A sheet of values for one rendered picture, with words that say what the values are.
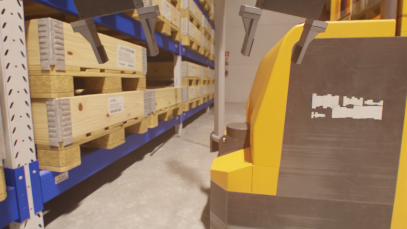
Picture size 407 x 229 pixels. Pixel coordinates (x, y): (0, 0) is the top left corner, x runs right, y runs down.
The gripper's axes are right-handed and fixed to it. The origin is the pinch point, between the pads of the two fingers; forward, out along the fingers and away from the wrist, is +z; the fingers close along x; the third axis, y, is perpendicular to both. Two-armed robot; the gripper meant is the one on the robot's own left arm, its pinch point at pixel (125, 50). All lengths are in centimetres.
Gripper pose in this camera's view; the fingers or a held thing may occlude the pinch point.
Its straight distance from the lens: 51.3
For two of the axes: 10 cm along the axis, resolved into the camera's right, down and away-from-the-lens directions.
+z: 1.7, 8.6, 4.7
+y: 1.0, -4.9, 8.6
